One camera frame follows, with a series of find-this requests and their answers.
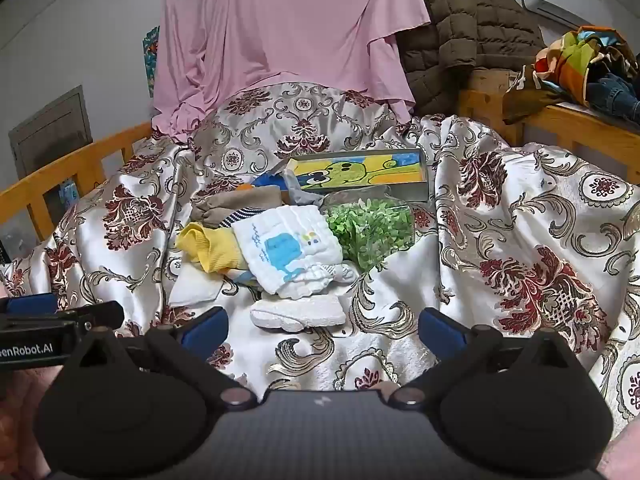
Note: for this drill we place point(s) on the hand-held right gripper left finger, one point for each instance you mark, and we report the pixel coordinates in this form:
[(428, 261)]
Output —
[(205, 332)]

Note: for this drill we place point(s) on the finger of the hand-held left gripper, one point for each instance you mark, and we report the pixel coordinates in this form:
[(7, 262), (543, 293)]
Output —
[(30, 304), (95, 316)]

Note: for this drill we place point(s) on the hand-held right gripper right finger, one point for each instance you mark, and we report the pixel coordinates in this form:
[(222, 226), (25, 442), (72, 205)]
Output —
[(440, 332)]

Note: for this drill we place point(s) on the yellow sock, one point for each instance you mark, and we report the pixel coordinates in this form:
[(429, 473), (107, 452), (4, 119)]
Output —
[(205, 247)]

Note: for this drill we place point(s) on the white whale print cloth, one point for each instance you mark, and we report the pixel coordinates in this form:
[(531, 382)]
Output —
[(285, 250)]

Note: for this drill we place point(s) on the navy dotted sock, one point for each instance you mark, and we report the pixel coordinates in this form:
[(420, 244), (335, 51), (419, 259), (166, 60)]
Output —
[(240, 217)]

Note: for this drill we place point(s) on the beige burlap pouch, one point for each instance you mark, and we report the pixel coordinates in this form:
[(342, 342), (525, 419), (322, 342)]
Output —
[(235, 205)]

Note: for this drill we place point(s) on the grey cloth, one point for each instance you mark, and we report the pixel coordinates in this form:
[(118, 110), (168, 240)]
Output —
[(300, 192)]

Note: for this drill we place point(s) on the cartoon print metal tray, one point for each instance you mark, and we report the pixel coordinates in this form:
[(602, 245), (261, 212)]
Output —
[(350, 172)]

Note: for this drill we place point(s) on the white folded cloth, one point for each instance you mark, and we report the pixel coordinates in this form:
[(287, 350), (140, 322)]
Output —
[(195, 287)]

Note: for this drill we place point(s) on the blue orange print cloth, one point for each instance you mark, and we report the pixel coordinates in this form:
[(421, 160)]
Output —
[(242, 276)]

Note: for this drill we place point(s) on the bag of green paper pieces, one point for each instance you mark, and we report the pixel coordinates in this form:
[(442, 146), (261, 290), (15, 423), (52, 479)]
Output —
[(370, 230)]

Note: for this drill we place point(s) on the floral satin blanket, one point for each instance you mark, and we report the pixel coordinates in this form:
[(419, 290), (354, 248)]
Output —
[(500, 220)]

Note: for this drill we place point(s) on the blue jeans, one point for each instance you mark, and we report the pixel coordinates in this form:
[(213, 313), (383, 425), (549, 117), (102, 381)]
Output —
[(612, 95)]

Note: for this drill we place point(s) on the colourful cloth pile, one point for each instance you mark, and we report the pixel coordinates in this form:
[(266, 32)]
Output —
[(565, 65)]

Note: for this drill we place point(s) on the brown quilted jacket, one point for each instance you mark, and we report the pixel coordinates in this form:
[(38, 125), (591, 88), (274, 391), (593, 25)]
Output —
[(465, 25)]

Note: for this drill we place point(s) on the pink bed sheet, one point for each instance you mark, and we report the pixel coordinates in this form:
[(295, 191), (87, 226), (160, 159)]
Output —
[(290, 25)]

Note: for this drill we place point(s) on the blue wall sticker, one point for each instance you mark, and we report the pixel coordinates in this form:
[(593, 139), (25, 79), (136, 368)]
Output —
[(66, 195)]

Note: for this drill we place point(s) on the wooden bed rail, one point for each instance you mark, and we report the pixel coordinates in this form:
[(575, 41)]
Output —
[(75, 160)]

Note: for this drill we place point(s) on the grey wall panel door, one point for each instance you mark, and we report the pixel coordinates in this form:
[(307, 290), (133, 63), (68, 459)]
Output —
[(50, 130)]

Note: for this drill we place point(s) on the wooden bed frame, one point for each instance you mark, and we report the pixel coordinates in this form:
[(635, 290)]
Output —
[(575, 125)]

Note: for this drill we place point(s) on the blue green wall poster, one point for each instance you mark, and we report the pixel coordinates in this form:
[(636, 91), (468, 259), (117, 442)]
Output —
[(151, 60)]

